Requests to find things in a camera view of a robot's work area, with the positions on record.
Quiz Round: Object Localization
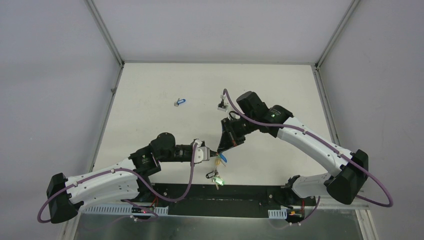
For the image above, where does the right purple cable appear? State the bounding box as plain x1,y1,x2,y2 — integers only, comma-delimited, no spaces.
222,88,394,208

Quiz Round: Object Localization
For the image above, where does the blue tag key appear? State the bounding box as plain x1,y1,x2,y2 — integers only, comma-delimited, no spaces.
174,98,186,107
219,153,228,163

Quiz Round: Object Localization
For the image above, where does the controller board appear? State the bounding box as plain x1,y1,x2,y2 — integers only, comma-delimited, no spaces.
286,209,305,222
131,206,154,214

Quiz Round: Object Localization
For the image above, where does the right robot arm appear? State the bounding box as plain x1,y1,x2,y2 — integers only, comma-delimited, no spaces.
217,91,369,205

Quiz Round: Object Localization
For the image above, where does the left controller board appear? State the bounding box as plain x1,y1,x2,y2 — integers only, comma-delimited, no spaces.
131,206,154,214

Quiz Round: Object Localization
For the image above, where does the green tag key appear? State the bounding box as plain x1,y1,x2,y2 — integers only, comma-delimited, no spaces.
212,176,225,186

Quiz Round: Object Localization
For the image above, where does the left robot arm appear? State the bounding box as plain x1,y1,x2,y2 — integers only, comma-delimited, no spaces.
37,132,219,224

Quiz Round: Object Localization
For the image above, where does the right controller board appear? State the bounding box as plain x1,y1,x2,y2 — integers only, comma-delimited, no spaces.
286,209,305,222

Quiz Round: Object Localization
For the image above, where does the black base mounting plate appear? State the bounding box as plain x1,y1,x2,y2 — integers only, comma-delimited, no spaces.
132,184,316,218

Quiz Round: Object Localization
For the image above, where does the black tag key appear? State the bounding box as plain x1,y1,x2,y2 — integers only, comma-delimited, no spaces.
205,170,218,179

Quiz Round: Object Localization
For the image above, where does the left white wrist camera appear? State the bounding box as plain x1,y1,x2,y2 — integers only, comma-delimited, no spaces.
192,138,208,164

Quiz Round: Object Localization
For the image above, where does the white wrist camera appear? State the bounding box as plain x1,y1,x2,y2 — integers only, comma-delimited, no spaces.
217,93,230,113
192,138,208,164

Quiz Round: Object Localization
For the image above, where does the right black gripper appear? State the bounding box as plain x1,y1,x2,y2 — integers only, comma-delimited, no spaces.
217,114,258,154

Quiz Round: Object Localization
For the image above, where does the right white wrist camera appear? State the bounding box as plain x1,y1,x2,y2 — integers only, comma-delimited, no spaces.
217,93,230,113

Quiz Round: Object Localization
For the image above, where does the aluminium frame rail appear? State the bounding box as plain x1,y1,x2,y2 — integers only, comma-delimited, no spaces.
62,197,378,240

